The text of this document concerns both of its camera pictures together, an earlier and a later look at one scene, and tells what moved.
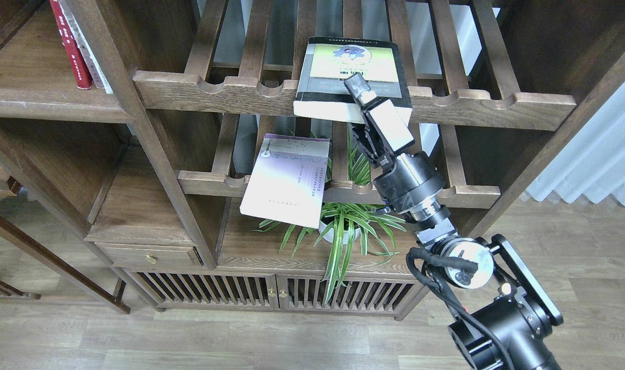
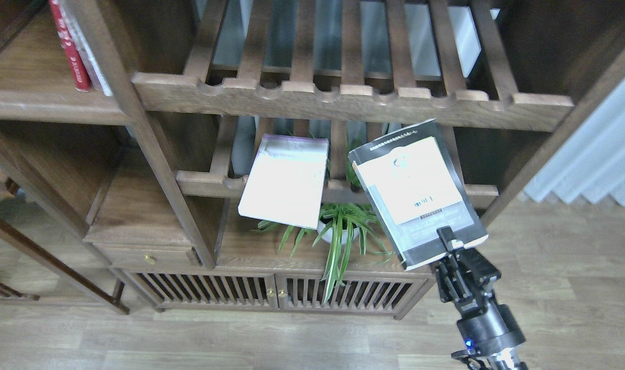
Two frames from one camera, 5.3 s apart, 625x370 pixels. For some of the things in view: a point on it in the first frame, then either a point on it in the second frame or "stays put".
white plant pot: [329, 236] stays put
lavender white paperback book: [288, 182] stays put
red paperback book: [84, 78] stays put
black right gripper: [413, 185] to [494, 330]
